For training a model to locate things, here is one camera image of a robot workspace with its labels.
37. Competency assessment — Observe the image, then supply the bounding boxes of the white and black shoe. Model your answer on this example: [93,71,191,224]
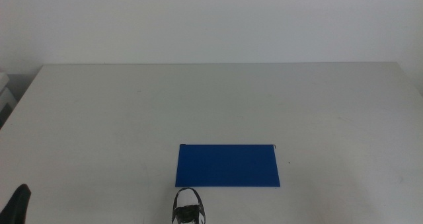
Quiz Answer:
[171,187,206,224]

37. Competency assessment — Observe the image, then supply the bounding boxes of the blue rectangular mat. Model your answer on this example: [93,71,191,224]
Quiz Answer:
[174,143,281,188]

